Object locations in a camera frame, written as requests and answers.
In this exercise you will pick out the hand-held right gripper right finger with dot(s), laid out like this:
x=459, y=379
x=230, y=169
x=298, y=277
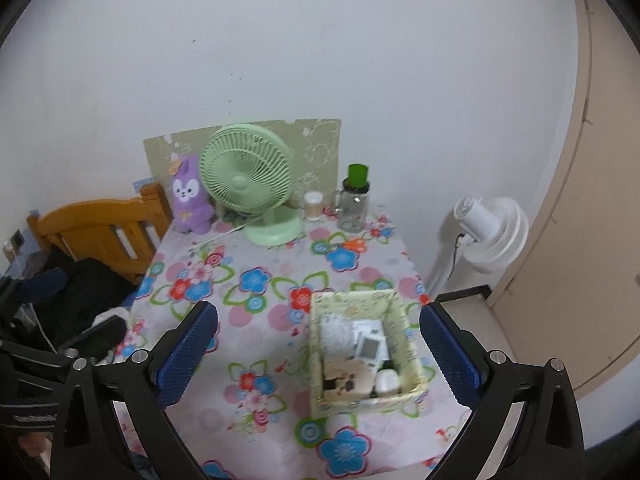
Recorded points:
x=450, y=355

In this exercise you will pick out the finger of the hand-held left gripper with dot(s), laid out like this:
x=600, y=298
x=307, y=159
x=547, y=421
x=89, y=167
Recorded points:
x=45, y=282
x=95, y=335

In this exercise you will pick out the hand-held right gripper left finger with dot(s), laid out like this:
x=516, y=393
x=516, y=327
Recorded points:
x=185, y=355

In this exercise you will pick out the white dome light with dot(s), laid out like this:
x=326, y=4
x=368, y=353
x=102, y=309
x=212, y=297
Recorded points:
x=387, y=382

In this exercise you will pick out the white remote control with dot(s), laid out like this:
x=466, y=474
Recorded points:
x=370, y=349

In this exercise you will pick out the white power adapter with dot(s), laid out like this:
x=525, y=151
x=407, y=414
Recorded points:
x=370, y=326

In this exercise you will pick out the cream round compact mirror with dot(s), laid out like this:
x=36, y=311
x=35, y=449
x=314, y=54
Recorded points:
x=350, y=375

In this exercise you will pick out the clear container of white clips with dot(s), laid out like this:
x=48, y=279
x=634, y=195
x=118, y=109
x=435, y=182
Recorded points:
x=337, y=335

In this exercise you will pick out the green printed fabric storage box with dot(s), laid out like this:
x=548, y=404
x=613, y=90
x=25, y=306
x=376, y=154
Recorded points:
x=316, y=360

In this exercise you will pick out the person's left forearm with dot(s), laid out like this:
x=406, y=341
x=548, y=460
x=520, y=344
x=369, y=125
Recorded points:
x=31, y=442

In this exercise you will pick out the black clothing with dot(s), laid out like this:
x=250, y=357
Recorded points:
x=85, y=285

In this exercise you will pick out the wooden chair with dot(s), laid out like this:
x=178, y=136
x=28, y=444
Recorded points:
x=85, y=220

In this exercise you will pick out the floral tablecloth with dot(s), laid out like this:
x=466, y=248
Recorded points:
x=280, y=317

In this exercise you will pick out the white standing fan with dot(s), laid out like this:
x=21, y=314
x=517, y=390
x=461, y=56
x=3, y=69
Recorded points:
x=495, y=235

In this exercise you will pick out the blue item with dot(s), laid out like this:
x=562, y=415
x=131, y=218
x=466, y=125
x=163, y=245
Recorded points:
x=144, y=185

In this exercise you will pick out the purple plush toy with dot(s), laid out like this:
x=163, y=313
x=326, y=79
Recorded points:
x=190, y=200

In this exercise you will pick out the glass mug jar green lid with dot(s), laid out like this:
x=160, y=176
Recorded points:
x=352, y=210

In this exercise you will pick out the green desk fan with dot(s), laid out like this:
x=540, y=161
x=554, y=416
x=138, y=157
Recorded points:
x=245, y=175

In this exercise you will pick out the cotton swab jar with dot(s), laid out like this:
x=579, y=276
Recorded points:
x=313, y=207

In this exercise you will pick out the beige door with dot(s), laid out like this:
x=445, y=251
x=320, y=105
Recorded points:
x=600, y=210

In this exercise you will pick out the pale green printed board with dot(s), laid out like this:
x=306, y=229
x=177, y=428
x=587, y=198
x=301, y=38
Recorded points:
x=315, y=145

